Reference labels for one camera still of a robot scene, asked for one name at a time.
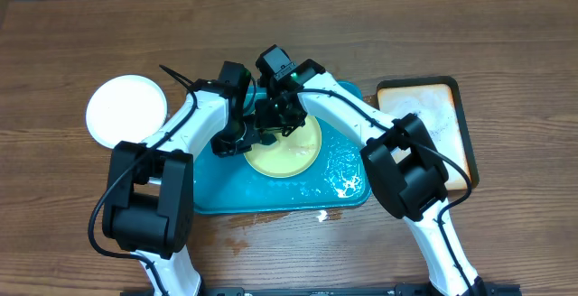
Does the yellow-green plate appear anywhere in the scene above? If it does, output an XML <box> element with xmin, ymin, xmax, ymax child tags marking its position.
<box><xmin>245</xmin><ymin>116</ymin><xmax>322</xmax><ymax>178</ymax></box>

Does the white plate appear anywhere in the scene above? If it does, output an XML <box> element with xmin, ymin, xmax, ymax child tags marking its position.
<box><xmin>85</xmin><ymin>74</ymin><xmax>168</xmax><ymax>149</ymax></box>

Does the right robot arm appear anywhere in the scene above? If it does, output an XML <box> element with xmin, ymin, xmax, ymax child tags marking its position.
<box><xmin>256</xmin><ymin>45</ymin><xmax>490</xmax><ymax>295</ymax></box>

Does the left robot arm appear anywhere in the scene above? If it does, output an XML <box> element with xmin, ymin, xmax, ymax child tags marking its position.
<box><xmin>94</xmin><ymin>61</ymin><xmax>259</xmax><ymax>295</ymax></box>

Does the teal plastic tray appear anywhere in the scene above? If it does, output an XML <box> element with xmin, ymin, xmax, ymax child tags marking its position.
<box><xmin>191</xmin><ymin>80</ymin><xmax>372</xmax><ymax>216</ymax></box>

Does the black baking tray with suds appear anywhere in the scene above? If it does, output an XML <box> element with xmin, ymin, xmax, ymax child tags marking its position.
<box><xmin>377</xmin><ymin>76</ymin><xmax>480</xmax><ymax>187</ymax></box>

